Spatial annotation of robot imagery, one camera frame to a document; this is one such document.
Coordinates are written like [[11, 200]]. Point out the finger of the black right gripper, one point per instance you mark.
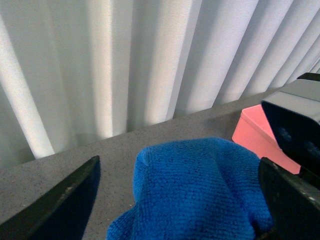
[[293, 201]]

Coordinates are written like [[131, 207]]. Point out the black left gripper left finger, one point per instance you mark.
[[62, 213]]

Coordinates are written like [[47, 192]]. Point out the blue microfiber cloth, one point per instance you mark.
[[196, 189]]

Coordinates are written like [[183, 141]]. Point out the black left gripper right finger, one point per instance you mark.
[[296, 127]]

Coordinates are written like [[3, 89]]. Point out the pink box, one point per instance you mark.
[[253, 132]]

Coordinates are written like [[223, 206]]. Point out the grey second gripper body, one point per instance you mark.
[[301, 96]]

